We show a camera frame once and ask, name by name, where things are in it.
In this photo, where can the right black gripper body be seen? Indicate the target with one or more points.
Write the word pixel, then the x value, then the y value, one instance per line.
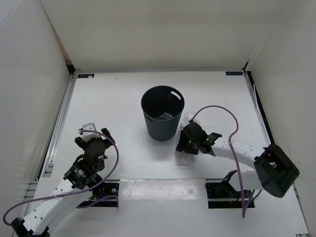
pixel 187 145

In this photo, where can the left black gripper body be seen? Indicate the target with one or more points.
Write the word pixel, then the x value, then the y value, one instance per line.
pixel 107 143

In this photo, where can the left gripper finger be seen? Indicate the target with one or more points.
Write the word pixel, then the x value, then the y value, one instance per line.
pixel 108 141
pixel 79 141

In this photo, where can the clear unlabelled plastic bottle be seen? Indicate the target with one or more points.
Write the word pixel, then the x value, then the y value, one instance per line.
pixel 182 158

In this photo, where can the clear bottle white blue label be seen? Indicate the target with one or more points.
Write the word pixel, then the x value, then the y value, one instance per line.
pixel 165 116

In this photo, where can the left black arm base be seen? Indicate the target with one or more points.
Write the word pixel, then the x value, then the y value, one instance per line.
pixel 105 196

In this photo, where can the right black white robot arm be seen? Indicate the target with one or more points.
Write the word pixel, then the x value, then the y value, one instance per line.
pixel 273 171

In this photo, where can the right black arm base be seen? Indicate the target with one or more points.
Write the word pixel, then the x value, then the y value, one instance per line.
pixel 221 194

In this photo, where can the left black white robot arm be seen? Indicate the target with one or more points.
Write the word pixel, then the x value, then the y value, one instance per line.
pixel 79 183

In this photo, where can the dark grey plastic bin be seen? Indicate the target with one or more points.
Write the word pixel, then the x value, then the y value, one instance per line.
pixel 156 101

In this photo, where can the left dark corner label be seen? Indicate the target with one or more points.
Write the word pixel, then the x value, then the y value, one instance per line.
pixel 85 76

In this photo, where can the dark corner label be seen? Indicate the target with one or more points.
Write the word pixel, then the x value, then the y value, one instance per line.
pixel 234 73
pixel 85 76

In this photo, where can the right dark corner label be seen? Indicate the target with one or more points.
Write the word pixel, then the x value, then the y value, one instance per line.
pixel 234 73

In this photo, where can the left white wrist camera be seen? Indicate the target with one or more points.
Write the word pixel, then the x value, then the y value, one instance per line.
pixel 87 132

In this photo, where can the left aluminium frame rail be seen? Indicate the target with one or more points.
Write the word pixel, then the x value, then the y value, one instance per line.
pixel 40 93

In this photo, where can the right black frame rail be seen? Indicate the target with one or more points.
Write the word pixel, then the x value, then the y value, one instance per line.
pixel 258 105

